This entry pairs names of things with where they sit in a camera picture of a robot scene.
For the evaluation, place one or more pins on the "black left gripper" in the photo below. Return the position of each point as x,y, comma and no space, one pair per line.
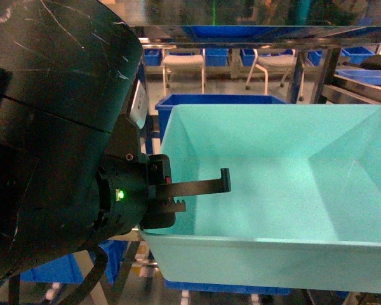
125,202

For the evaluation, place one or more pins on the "teal plastic tray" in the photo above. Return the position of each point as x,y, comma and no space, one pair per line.
304,210

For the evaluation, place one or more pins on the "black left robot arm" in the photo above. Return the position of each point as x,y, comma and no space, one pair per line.
72,104

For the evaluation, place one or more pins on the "white stool left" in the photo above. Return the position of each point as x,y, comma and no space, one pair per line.
185,62

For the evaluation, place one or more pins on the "white stool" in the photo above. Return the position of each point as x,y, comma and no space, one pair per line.
264,62
185,62

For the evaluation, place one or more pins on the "white stool right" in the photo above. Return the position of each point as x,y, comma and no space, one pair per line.
264,62

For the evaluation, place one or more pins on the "steel shelf upright post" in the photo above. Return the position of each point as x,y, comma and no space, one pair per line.
326,74

